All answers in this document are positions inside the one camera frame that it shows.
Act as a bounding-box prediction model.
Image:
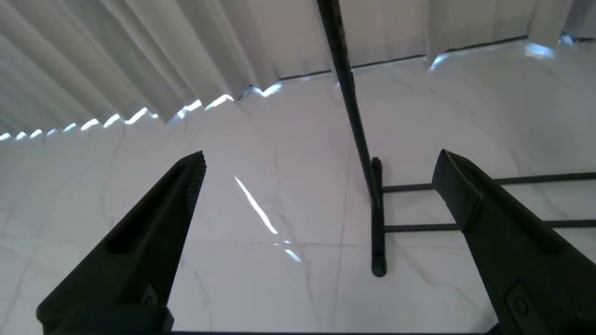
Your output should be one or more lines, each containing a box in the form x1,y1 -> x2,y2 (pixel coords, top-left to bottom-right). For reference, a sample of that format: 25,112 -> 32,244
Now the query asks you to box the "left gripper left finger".
35,150 -> 208,335

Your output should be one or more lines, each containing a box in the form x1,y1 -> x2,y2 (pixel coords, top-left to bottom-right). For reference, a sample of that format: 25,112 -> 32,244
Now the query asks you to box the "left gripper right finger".
431,148 -> 596,335

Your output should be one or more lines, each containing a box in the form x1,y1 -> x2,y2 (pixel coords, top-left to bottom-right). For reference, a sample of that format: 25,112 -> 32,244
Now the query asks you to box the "black clothes rack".
316,0 -> 596,278

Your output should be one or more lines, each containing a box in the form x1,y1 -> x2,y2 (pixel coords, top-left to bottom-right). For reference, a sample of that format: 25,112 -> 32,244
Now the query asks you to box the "white curtain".
0,0 -> 596,141

